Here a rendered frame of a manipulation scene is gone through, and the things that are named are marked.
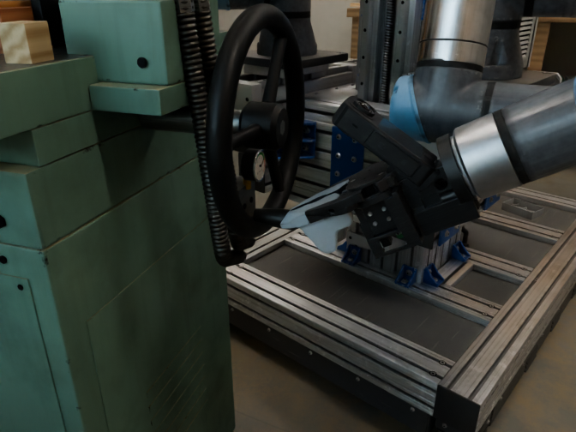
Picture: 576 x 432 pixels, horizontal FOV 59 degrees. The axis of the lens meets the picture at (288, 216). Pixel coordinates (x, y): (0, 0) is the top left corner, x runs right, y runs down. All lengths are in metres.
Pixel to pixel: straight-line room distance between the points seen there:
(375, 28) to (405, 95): 0.65
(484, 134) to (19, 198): 0.47
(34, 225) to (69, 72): 0.17
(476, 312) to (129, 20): 1.06
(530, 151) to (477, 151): 0.04
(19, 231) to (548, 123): 0.54
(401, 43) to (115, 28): 0.72
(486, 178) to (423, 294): 0.93
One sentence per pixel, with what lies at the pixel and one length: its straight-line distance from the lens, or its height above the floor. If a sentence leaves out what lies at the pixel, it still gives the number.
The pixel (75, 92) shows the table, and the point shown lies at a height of 0.87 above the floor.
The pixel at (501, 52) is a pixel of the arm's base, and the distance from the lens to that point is 1.02.
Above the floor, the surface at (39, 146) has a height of 0.82.
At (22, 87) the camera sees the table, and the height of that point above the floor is 0.88.
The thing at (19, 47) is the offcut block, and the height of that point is 0.92.
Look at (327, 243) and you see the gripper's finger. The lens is 0.56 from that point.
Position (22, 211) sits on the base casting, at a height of 0.76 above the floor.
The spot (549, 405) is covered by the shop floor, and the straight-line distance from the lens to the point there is 1.53.
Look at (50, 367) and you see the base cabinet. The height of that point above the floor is 0.54.
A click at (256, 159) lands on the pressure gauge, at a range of 0.95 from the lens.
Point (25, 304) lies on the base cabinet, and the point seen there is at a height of 0.63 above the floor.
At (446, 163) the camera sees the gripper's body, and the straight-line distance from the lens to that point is 0.50.
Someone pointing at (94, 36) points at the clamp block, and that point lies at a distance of 0.65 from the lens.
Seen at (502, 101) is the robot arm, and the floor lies 0.86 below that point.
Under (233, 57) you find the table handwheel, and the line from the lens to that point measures 0.54.
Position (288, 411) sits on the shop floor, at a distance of 1.36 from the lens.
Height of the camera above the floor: 0.97
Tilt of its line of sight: 25 degrees down
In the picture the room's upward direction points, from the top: straight up
